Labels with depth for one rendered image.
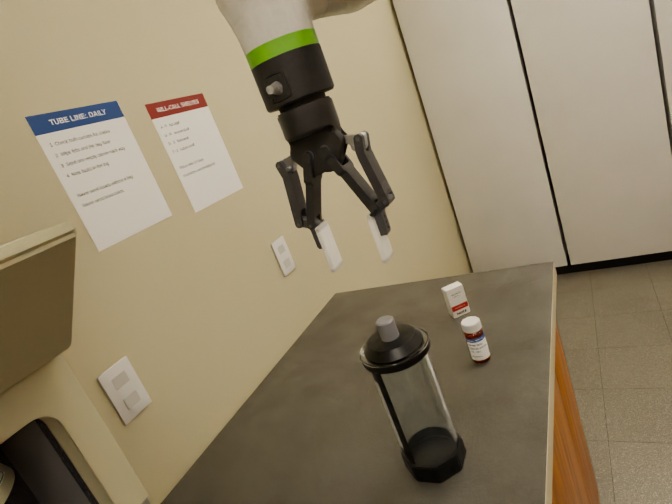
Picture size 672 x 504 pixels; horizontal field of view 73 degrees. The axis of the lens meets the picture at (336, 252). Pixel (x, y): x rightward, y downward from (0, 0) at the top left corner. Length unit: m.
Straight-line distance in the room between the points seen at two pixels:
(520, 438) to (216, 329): 0.73
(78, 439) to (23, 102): 0.70
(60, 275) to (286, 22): 0.37
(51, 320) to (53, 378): 0.08
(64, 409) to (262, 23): 0.44
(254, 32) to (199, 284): 0.72
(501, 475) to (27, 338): 0.64
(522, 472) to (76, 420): 0.60
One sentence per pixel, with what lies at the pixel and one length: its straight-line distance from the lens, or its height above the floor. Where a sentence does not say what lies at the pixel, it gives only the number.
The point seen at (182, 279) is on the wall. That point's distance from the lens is 1.14.
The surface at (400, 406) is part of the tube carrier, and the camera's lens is 0.72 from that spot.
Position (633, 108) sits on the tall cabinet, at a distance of 3.05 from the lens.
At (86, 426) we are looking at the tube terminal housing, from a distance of 0.50.
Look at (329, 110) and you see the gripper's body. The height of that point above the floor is 1.52.
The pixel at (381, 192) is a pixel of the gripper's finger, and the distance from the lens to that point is 0.59.
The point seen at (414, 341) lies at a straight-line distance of 0.68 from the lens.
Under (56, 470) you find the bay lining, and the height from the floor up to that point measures 1.30.
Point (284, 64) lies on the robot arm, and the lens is 0.58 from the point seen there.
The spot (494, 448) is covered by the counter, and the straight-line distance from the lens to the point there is 0.84.
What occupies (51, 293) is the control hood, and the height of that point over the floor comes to 1.47.
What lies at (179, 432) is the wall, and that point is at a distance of 1.13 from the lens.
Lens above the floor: 1.52
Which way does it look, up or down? 16 degrees down
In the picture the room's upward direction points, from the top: 21 degrees counter-clockwise
